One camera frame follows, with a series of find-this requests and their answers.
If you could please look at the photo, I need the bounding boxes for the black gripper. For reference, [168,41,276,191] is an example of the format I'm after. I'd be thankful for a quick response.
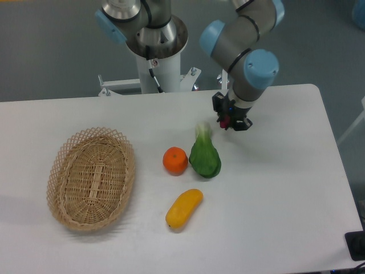
[212,92,253,131]

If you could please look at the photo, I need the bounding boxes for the purple sweet potato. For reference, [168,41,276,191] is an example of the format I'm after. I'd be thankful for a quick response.
[220,115,230,130]

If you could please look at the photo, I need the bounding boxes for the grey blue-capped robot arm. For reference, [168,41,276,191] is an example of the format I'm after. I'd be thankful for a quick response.
[95,1,285,131]

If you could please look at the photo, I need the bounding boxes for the green bok choy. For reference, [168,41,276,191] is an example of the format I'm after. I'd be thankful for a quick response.
[189,122,221,179]

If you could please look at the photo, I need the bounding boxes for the orange mandarin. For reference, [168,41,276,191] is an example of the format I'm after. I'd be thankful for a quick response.
[163,147,188,175]

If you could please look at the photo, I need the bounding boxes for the yellow mango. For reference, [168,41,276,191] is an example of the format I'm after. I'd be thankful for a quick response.
[165,189,204,229]

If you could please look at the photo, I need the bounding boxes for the woven wicker basket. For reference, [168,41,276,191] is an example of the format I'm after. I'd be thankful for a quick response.
[46,127,136,232]

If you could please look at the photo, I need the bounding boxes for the black device at table edge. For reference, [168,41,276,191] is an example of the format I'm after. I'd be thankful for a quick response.
[344,231,364,261]

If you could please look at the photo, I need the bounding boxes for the white pedestal base frame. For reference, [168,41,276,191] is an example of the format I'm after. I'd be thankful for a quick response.
[97,61,230,96]

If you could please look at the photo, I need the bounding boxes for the black cable on pedestal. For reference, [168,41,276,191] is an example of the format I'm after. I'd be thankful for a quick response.
[145,45,165,94]

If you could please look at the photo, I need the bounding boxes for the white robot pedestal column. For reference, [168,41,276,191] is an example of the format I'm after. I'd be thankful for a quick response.
[126,15,189,94]

